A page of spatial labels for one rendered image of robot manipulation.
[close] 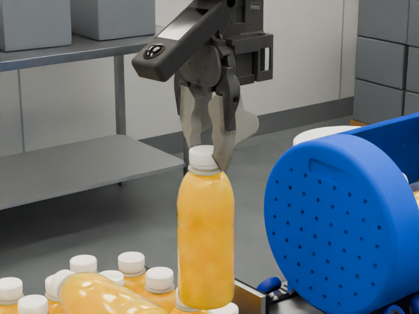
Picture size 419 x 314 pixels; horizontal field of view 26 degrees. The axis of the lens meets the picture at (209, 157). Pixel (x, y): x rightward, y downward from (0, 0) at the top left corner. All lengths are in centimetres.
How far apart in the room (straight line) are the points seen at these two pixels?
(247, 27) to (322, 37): 492
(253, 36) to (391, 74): 439
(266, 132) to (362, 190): 439
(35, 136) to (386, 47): 207
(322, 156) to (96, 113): 367
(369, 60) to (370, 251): 417
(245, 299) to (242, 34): 46
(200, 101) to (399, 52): 433
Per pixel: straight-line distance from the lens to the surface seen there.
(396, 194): 135
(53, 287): 118
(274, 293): 152
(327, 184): 140
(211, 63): 99
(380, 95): 548
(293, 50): 579
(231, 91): 98
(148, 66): 94
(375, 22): 545
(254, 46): 101
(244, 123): 103
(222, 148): 101
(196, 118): 105
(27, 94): 479
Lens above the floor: 163
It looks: 18 degrees down
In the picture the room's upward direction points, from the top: straight up
